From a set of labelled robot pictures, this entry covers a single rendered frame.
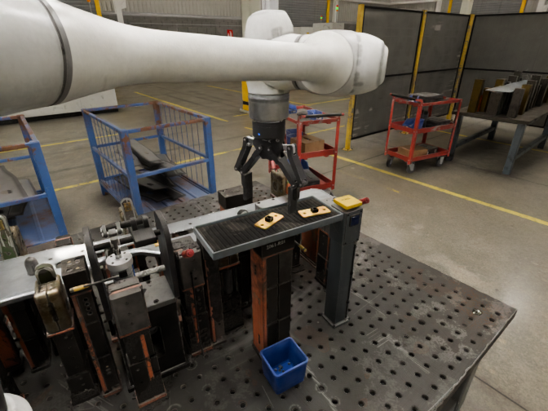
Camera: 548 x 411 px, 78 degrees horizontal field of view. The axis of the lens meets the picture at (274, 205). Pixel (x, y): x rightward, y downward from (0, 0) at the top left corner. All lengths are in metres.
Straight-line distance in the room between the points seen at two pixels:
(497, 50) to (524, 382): 6.55
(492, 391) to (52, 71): 2.17
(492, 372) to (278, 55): 2.06
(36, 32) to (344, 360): 1.06
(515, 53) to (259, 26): 7.36
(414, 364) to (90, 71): 1.10
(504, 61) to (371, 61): 7.37
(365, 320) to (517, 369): 1.25
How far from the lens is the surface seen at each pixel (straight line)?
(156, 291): 1.00
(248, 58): 0.50
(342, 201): 1.00
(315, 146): 3.40
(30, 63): 0.35
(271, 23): 0.72
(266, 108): 0.73
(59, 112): 9.03
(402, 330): 1.29
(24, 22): 0.36
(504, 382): 2.29
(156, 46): 0.46
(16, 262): 1.24
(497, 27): 8.07
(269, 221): 0.86
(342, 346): 1.19
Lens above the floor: 1.58
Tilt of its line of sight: 26 degrees down
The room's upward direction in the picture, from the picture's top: straight up
